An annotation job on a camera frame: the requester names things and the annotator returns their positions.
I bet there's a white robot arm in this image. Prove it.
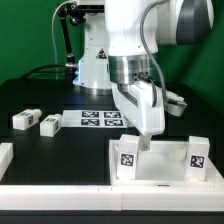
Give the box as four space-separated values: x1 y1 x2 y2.
74 0 214 150

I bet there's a black cable bundle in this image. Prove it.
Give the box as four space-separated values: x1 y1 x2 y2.
19 63 76 80

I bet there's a white cable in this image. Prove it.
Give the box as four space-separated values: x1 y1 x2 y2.
51 0 78 80

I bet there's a white square table top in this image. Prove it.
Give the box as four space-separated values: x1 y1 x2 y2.
109 140 224 188

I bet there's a white U-shaped obstacle fence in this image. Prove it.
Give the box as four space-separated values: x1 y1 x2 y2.
0 142 224 212

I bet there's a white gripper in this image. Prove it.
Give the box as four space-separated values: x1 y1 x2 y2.
112 81 165 151

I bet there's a white marker base plate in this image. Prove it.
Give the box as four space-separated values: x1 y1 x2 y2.
62 110 126 128

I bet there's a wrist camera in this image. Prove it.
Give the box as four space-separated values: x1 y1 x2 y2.
164 91 187 117

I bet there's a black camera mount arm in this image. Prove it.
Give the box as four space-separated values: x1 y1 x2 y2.
57 3 86 82

